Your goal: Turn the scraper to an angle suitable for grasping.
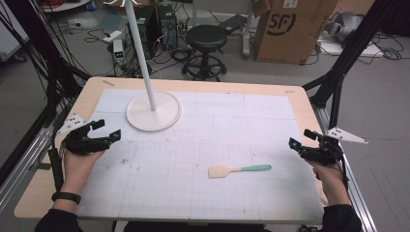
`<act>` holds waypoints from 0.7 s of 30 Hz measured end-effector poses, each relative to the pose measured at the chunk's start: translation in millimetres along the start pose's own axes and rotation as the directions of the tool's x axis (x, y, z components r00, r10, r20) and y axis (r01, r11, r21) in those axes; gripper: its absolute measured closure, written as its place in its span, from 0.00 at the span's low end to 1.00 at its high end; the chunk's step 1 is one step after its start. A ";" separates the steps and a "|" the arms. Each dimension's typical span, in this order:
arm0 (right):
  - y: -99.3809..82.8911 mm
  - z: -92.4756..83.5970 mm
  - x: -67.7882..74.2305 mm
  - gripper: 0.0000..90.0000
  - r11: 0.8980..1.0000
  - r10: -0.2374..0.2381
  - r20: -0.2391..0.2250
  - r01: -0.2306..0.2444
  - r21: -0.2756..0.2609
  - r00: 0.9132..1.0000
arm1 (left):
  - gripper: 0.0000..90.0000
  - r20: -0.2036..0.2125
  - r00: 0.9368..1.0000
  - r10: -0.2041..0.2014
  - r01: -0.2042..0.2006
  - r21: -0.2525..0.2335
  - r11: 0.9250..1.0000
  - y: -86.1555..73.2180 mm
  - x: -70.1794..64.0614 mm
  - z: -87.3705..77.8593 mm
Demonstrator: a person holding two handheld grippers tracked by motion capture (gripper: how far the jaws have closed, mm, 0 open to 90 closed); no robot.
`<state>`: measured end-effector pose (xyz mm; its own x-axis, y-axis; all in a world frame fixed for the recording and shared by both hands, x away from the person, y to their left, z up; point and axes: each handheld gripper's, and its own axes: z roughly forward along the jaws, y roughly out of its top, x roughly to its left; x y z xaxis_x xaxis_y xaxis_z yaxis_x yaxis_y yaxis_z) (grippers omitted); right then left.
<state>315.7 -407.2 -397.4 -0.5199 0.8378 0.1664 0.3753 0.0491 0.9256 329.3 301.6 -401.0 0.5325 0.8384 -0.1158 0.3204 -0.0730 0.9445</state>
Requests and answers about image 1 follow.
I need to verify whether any person's left hand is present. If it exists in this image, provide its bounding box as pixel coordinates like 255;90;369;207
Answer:
61;148;106;195

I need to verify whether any person's right hand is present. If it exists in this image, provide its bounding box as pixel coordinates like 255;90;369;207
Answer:
309;159;351;205

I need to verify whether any black wristband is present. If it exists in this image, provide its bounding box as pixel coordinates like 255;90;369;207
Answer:
51;191;82;206

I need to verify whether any white hook stand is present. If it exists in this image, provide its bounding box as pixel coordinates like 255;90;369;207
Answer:
102;0;183;132

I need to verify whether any black round stool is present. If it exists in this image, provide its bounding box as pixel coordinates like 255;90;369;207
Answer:
181;24;229;82

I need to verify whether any grey round appliance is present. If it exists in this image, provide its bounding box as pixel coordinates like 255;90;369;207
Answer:
324;11;366;44

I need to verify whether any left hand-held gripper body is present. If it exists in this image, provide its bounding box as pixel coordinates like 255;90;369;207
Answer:
56;113;114;157

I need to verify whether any white grid mat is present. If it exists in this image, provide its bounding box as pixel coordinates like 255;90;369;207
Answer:
75;88;325;222

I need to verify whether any black computer tower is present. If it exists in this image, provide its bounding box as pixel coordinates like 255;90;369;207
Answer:
157;3;179;51
129;5;161;61

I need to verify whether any white power strip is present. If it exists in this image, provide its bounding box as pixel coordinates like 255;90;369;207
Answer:
102;30;124;44

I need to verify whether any black frame strut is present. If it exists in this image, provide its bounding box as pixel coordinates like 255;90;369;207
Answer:
4;0;91;127
302;0;410;130

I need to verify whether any spatula with green handle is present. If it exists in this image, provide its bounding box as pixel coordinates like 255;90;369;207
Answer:
207;164;273;179

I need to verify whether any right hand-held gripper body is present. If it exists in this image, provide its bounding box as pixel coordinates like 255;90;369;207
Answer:
299;127;369;166

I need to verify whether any aluminium rail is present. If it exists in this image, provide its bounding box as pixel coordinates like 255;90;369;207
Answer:
310;104;378;232
0;105;71;214

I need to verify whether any grey device with green display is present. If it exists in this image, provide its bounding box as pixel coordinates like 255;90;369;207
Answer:
112;39;126;66

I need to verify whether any brown cardboard box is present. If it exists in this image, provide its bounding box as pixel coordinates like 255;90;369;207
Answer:
251;0;339;65

